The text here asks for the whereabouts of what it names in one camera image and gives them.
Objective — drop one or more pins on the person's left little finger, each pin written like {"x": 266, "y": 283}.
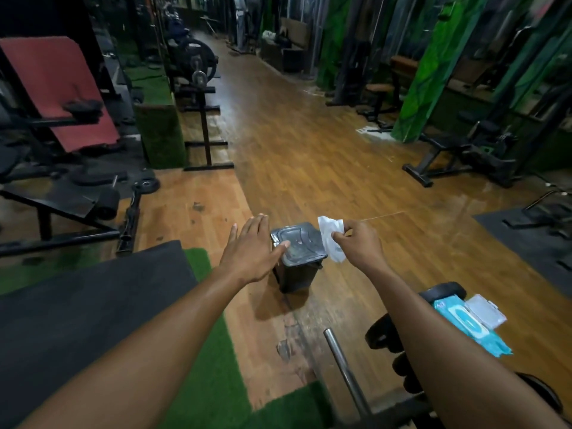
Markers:
{"x": 232, "y": 239}

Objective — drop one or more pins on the person's right hand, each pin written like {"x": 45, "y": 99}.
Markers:
{"x": 363, "y": 250}

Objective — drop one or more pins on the chrome barbell bar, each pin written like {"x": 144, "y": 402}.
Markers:
{"x": 346, "y": 373}

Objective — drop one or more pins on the person's right forearm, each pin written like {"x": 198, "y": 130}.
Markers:
{"x": 451, "y": 352}

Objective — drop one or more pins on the red padded incline bench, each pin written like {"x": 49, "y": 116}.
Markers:
{"x": 62, "y": 91}

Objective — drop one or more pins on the brown wooden box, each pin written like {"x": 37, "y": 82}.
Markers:
{"x": 288, "y": 46}

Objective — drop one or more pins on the green artificial turf mat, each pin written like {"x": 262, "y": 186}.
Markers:
{"x": 223, "y": 379}

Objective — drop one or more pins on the black dumbbell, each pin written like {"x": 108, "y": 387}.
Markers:
{"x": 404, "y": 326}

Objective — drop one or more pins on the person's right thumb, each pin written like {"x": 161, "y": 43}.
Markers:
{"x": 340, "y": 239}

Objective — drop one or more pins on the person's left forearm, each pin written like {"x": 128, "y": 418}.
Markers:
{"x": 134, "y": 357}

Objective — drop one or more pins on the white wet wipe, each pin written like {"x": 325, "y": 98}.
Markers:
{"x": 331, "y": 239}

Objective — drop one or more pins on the person's left thumb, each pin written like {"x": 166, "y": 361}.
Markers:
{"x": 278, "y": 251}

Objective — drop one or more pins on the dark grey floor mat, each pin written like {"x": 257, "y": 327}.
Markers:
{"x": 529, "y": 243}

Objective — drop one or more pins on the black seated exercise machine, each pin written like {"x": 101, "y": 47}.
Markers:
{"x": 473, "y": 151}

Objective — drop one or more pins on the black weight bench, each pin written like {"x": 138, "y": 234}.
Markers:
{"x": 67, "y": 205}

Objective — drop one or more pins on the blue wet wipes packet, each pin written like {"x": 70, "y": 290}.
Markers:
{"x": 474, "y": 323}

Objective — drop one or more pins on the black barbell rack stand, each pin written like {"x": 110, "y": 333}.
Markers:
{"x": 203, "y": 125}

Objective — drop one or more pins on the person's left middle finger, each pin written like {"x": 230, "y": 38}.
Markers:
{"x": 254, "y": 227}

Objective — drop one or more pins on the green leaf print pillar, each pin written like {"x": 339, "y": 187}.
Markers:
{"x": 435, "y": 66}

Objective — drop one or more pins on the green turf covered block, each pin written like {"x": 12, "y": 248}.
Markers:
{"x": 160, "y": 133}

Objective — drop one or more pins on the black rubber floor mat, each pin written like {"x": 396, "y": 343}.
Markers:
{"x": 85, "y": 326}

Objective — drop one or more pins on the person's left hand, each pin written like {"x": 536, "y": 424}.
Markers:
{"x": 250, "y": 259}

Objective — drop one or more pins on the small black trash bin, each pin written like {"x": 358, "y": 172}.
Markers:
{"x": 298, "y": 259}

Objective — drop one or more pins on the brown padded gym stool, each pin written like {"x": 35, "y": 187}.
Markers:
{"x": 380, "y": 102}

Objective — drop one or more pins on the small black weight plate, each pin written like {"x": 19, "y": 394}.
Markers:
{"x": 147, "y": 184}

